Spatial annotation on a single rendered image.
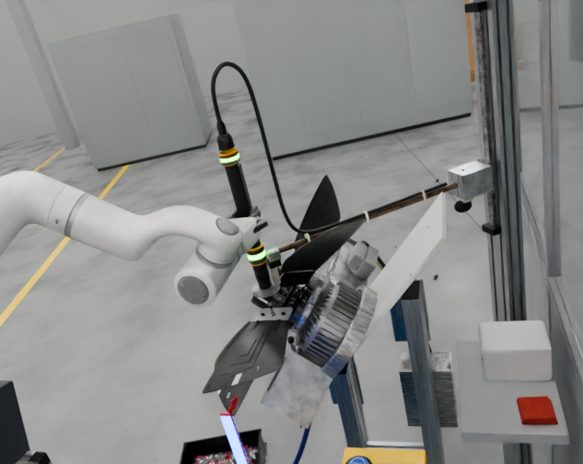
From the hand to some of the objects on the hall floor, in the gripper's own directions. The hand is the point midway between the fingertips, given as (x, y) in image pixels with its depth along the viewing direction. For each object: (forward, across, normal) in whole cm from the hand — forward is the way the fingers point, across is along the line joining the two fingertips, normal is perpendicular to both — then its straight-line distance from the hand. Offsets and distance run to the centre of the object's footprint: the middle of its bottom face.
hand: (246, 215), depth 125 cm
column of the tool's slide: (+40, -59, +147) cm, 163 cm away
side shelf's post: (+10, -55, +147) cm, 157 cm away
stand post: (+12, -10, +147) cm, 148 cm away
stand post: (+12, -33, +147) cm, 151 cm away
